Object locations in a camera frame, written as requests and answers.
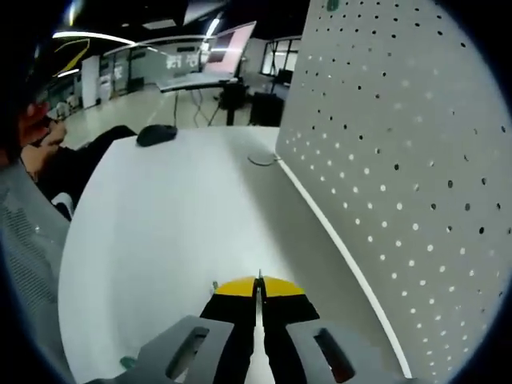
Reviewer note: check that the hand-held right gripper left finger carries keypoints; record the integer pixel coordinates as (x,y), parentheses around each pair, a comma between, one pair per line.
(188,352)

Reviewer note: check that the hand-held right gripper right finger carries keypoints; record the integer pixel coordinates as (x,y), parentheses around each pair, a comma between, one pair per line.
(340,352)

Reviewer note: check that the grey perforated mounting plate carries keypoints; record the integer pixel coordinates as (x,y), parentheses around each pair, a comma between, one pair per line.
(392,160)

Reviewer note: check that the grey mesh chair back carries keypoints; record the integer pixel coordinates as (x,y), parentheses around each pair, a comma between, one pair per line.
(24,248)

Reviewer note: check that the black computer mouse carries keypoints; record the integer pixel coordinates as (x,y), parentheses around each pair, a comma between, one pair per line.
(156,134)

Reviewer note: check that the black cabinet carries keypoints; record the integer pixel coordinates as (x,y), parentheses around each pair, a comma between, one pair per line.
(267,109)

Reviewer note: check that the black bag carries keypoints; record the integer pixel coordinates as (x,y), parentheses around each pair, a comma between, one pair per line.
(234,96)

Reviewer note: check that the grey laptop stand desk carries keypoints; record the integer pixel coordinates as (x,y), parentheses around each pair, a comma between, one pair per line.
(188,85)

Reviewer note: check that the glass office partition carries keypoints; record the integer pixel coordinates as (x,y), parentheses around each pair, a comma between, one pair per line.
(280,56)

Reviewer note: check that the silver laptop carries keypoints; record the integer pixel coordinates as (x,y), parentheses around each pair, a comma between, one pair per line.
(228,48)

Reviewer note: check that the long ceiling light strip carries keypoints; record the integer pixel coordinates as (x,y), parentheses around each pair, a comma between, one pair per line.
(96,37)

